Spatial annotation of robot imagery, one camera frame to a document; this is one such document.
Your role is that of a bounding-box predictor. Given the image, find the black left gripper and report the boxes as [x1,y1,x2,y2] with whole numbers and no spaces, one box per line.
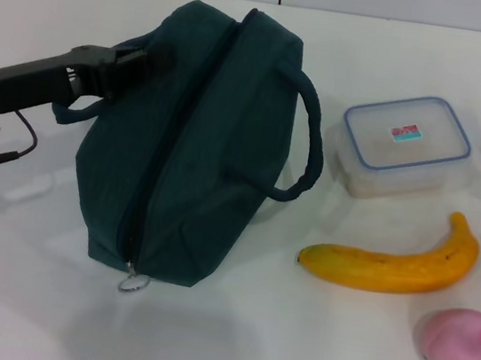
[0,27,175,137]

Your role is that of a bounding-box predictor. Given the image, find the dark teal insulated lunch bag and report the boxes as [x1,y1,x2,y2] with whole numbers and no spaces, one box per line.
[28,0,345,306]

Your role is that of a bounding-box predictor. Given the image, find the clear plastic lunch box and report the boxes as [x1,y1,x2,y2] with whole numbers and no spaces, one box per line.
[326,83,479,215]

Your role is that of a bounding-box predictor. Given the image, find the metal zipper pull ring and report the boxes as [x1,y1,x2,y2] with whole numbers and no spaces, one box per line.
[116,261,153,298]

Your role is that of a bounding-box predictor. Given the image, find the yellow banana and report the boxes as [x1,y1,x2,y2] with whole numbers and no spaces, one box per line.
[295,191,481,308]

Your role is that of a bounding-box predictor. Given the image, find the pink toy peach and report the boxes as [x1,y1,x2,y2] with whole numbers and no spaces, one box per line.
[410,301,481,360]

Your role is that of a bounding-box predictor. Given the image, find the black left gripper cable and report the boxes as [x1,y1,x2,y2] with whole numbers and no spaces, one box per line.
[0,108,43,174]

